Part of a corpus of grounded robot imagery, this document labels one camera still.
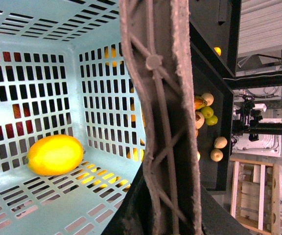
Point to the dark padded left gripper left finger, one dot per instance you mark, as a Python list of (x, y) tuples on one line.
[(135, 215)]

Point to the dark padded left gripper right finger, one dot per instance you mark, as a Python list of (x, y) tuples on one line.
[(216, 220)]

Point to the yellow lemon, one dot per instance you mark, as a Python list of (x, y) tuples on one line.
[(54, 155)]

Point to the brown basket handle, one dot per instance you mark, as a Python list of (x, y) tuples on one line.
[(156, 48)]

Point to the black fruit display shelf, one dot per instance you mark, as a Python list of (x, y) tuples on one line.
[(214, 33)]

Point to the light blue plastic basket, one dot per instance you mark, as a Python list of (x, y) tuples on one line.
[(62, 72)]

